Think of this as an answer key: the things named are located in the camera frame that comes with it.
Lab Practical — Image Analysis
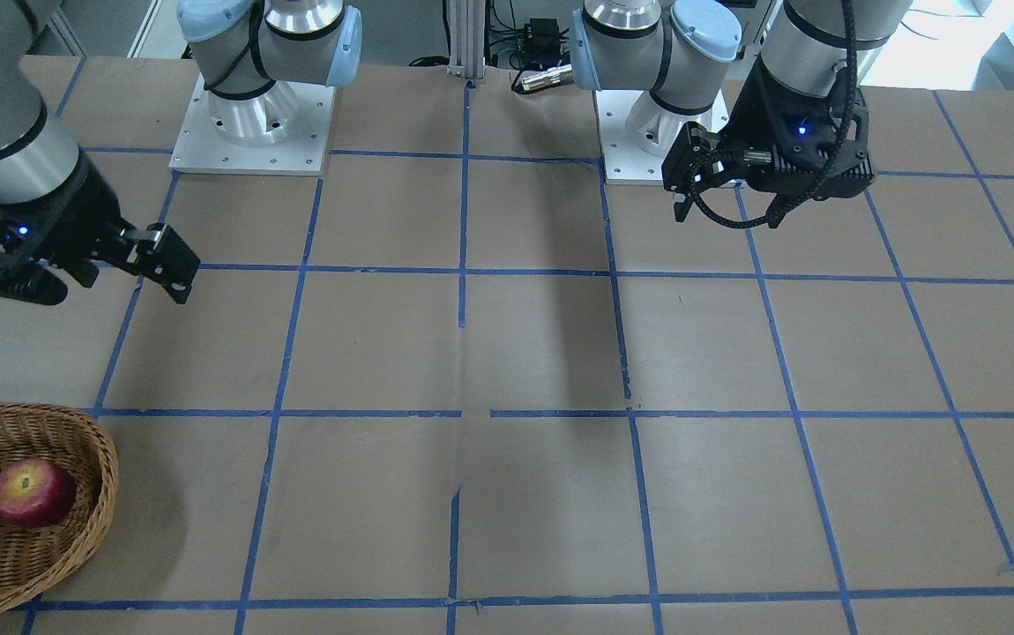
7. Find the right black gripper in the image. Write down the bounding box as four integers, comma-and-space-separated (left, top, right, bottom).
0, 152, 201, 306

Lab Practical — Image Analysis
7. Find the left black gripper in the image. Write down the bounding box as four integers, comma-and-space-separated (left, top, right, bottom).
661, 61, 876, 222

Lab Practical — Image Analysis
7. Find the wicker basket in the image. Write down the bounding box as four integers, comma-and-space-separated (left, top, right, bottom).
0, 402, 119, 614

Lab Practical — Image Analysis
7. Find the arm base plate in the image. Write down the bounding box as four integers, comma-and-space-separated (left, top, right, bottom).
169, 77, 338, 177
593, 88, 730, 185

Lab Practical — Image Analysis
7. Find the aluminium frame post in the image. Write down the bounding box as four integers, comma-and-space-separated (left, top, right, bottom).
445, 1, 489, 84

